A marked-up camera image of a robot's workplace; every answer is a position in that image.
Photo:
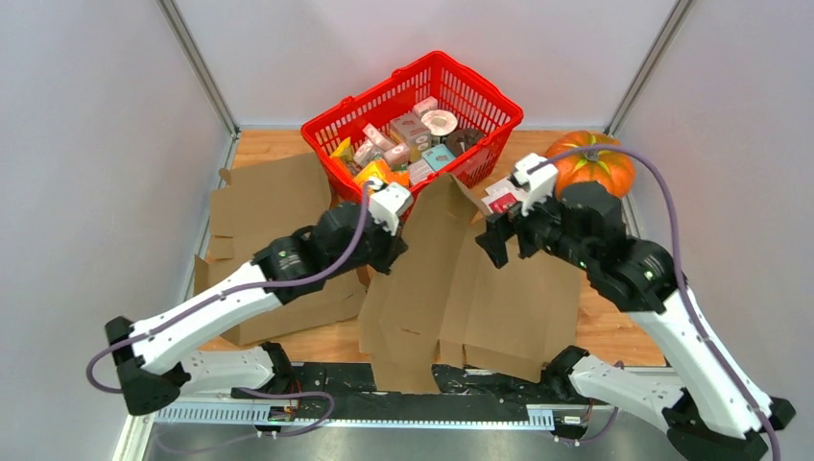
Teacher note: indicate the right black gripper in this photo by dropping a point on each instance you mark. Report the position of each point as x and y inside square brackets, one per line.
[500, 227]

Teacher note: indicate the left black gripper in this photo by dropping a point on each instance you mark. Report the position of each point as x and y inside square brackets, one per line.
[395, 246]

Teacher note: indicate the brown cardboard box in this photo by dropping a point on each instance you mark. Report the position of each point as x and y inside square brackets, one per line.
[444, 301]

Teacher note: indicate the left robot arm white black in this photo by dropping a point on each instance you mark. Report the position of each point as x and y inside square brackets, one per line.
[158, 360]

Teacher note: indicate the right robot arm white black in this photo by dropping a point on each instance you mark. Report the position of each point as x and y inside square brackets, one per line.
[714, 412]

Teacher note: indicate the orange snack box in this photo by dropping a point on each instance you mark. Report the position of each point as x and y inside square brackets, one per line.
[380, 169]

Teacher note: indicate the teal small box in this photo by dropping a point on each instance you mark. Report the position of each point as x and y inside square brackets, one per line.
[438, 157]

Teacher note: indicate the red white paper packet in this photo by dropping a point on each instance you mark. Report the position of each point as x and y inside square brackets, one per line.
[502, 195]

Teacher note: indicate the dark brown round item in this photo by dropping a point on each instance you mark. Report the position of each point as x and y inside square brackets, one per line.
[462, 140]

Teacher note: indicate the yellow snack packet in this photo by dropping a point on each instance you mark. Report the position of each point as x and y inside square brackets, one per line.
[343, 152]

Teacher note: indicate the pink white round roll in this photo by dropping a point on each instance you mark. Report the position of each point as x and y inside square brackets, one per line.
[440, 122]

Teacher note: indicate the flat brown cardboard sheet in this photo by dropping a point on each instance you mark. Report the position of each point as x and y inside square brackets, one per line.
[259, 218]

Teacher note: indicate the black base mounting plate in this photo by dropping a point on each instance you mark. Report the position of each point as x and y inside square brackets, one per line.
[462, 392]

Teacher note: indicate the red plastic shopping basket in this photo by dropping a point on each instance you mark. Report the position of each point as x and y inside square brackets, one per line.
[391, 109]

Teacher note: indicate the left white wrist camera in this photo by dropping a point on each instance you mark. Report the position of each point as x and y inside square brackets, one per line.
[387, 203]

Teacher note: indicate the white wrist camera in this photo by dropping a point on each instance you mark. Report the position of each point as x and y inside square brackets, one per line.
[537, 176]
[387, 203]

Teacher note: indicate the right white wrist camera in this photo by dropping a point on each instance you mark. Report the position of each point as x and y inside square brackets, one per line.
[537, 176]

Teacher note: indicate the white slotted cable duct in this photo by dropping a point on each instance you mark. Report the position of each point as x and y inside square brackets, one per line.
[255, 413]

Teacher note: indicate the right aluminium frame post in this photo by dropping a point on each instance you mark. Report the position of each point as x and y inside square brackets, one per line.
[666, 34]

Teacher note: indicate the aluminium frame post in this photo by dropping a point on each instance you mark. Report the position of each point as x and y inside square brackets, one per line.
[666, 34]
[191, 50]

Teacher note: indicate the left aluminium frame post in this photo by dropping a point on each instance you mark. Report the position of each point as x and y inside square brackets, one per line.
[191, 50]

